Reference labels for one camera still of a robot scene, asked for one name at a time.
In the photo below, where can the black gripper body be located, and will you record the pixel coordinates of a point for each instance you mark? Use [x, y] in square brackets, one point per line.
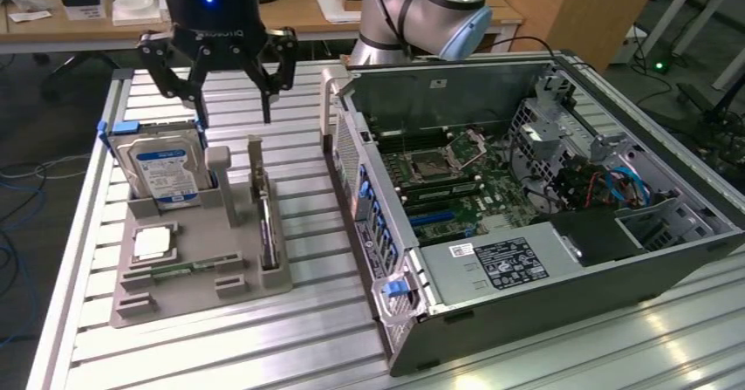
[209, 15]

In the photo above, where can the gpu card with metal bracket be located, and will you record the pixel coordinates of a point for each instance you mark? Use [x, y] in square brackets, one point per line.
[263, 215]

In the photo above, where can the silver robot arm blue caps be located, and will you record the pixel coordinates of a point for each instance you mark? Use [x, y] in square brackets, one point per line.
[429, 19]

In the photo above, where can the white box with tape roll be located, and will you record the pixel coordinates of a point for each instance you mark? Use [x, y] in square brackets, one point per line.
[136, 10]

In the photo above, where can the wooden desk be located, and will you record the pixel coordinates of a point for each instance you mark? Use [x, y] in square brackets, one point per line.
[86, 30]

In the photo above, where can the black chair base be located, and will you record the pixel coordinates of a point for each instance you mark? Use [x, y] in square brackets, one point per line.
[64, 65]

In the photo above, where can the white paper stack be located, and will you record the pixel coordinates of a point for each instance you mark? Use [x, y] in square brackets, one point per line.
[337, 8]

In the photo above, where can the black and white box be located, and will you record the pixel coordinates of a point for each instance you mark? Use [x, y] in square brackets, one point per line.
[81, 6]

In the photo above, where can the hard disk blue label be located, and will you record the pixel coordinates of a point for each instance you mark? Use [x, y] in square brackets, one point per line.
[165, 167]

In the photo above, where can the small paper card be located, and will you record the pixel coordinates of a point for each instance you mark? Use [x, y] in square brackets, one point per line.
[29, 15]

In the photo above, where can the CPU socket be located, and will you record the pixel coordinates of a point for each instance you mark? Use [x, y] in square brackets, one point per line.
[428, 165]

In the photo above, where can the metal socket cover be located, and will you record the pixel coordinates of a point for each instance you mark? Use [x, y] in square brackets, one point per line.
[472, 145]

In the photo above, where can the green RAM stick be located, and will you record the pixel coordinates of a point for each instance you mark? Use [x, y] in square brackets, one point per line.
[185, 268]
[441, 193]

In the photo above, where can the silver CPU chip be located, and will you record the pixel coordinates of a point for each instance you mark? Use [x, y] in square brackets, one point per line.
[152, 244]

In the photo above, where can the green motherboard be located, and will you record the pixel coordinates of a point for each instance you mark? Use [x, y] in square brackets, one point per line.
[494, 189]

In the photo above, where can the metal disk bay cage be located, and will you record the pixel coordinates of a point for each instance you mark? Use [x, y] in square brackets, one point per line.
[540, 141]

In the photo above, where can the grey parts rack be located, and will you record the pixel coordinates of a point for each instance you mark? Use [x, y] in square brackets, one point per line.
[192, 294]

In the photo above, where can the wooden cabinet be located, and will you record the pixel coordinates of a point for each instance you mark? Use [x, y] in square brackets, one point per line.
[582, 10]

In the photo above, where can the blue case latch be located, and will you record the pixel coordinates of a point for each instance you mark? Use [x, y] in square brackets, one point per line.
[393, 288]

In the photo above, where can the grey power supply unit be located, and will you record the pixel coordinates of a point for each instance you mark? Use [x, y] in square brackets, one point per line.
[466, 276]

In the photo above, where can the black open PC case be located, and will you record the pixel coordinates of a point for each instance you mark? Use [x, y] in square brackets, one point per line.
[523, 311]

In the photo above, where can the black plastic duct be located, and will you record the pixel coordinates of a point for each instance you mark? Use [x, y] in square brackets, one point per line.
[592, 237]

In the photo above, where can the white table frame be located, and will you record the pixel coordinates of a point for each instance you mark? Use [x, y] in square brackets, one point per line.
[698, 6]

